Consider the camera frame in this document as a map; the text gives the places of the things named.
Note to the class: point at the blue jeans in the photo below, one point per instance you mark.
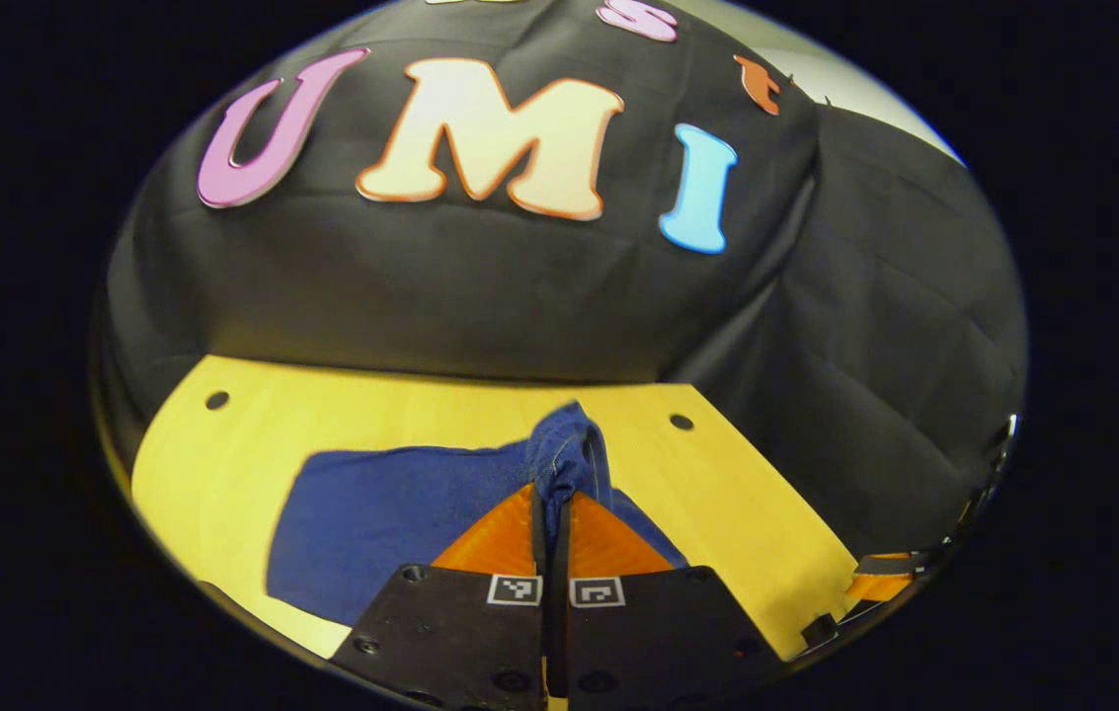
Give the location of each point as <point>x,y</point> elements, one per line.
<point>371,513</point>

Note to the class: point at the black backdrop cloth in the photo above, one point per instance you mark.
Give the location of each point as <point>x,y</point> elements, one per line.
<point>519,296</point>

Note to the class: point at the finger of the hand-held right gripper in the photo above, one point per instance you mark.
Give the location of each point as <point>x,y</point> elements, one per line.
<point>883,585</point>

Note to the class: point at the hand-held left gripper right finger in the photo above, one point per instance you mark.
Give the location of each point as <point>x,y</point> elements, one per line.
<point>658,632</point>

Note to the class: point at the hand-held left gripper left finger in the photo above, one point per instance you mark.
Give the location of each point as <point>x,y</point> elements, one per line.
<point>450,632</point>

